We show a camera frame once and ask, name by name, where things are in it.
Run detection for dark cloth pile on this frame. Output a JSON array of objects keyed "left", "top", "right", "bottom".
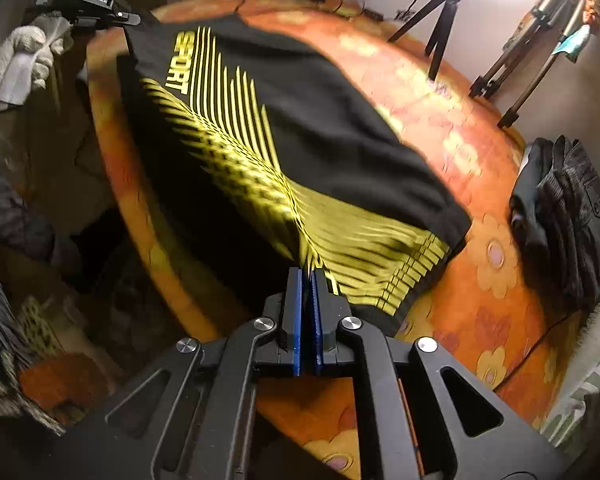
[{"left": 0, "top": 152, "right": 81, "bottom": 291}]

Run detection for stack of dark folded clothes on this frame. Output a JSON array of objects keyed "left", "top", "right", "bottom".
[{"left": 509, "top": 135, "right": 600, "bottom": 297}]

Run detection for black pants with yellow stripes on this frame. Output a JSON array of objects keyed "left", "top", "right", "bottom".
[{"left": 116, "top": 24, "right": 473, "bottom": 337}]

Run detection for person's left hand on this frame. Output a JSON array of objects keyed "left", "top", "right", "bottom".
[{"left": 0, "top": 24, "right": 67, "bottom": 113}]

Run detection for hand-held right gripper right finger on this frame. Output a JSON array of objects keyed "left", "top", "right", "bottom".
[{"left": 308, "top": 269, "right": 571, "bottom": 480}]

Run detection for silver tripod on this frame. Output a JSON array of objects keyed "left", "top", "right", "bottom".
[{"left": 469, "top": 0, "right": 588, "bottom": 129}]

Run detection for black tripod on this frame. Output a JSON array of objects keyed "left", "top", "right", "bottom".
[{"left": 387, "top": 0, "right": 473, "bottom": 81}]

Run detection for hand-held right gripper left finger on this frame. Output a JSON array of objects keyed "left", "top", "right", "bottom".
[{"left": 65, "top": 267, "right": 308, "bottom": 480}]

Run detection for orange floral bed sheet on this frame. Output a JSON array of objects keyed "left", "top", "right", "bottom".
[{"left": 87, "top": 0, "right": 586, "bottom": 480}]

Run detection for colourful cloth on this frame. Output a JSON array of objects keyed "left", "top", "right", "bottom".
[{"left": 552, "top": 0, "right": 600, "bottom": 64}]

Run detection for green white striped pillow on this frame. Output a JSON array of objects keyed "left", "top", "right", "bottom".
[{"left": 540, "top": 270, "right": 600, "bottom": 449}]

